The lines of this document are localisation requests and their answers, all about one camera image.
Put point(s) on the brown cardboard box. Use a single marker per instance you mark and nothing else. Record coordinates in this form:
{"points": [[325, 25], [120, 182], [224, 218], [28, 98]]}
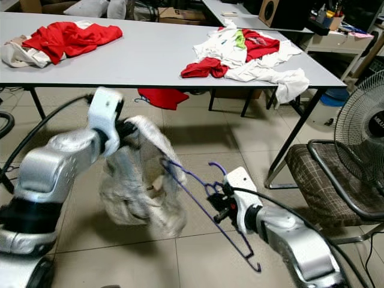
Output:
{"points": [[177, 15]]}

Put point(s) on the white side table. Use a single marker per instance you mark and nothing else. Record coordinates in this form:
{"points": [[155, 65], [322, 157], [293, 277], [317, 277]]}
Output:
{"points": [[240, 9]]}

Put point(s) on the grey table with black legs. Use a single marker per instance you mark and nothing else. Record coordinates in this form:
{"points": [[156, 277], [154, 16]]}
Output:
{"points": [[156, 54]]}

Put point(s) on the black loudspeaker box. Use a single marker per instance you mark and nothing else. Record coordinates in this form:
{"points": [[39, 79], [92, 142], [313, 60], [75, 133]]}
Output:
{"points": [[282, 12]]}

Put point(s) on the small red garment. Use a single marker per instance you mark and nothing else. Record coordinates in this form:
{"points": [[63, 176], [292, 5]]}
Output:
{"points": [[201, 68]]}

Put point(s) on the black floor fan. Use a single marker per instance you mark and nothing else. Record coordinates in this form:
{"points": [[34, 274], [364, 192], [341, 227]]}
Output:
{"points": [[360, 126]]}

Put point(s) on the plain red shirt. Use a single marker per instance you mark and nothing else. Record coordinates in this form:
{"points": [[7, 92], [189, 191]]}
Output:
{"points": [[72, 39]]}

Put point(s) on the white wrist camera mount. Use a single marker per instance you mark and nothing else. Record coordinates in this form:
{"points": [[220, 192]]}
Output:
{"points": [[105, 114], [240, 183]]}

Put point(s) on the cream crumpled garment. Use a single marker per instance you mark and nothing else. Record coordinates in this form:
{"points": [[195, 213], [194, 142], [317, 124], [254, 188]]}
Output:
{"points": [[24, 57]]}

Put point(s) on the red cloth on floor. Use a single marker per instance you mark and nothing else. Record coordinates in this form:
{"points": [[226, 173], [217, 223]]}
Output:
{"points": [[159, 98]]}

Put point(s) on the blue bucket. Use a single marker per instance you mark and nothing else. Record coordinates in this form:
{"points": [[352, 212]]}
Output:
{"points": [[333, 97]]}

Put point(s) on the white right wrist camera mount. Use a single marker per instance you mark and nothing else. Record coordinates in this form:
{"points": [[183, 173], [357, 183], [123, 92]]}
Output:
{"points": [[240, 183]]}

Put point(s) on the white crumpled shirt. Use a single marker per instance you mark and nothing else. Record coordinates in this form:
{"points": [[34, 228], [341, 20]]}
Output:
{"points": [[270, 73]]}

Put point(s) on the red printed shirt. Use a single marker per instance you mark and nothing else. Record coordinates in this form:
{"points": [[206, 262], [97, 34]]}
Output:
{"points": [[261, 43]]}

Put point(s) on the white faded jeans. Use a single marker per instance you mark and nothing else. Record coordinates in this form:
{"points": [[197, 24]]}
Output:
{"points": [[132, 198]]}

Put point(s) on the grey pillow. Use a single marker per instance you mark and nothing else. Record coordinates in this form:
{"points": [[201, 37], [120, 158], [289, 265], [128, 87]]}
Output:
{"points": [[87, 7], [116, 8]]}

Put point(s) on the chair with plaid cushion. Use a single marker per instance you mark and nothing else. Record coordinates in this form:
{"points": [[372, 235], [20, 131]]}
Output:
{"points": [[315, 180]]}

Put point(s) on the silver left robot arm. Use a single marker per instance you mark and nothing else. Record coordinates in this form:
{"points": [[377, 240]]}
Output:
{"points": [[60, 171]]}

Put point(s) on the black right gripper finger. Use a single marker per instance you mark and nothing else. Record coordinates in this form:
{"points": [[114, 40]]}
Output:
{"points": [[221, 216], [215, 198]]}

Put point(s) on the black metal chair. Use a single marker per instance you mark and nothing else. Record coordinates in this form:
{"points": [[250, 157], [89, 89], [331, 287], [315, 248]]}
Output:
{"points": [[9, 123]]}

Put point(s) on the black pen holder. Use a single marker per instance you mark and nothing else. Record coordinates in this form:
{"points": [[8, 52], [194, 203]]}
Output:
{"points": [[330, 21]]}

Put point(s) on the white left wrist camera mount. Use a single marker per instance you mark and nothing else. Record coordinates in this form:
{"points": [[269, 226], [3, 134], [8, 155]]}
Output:
{"points": [[105, 114]]}

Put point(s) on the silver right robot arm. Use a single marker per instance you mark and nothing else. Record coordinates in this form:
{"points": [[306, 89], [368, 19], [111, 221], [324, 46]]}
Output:
{"points": [[306, 252]]}

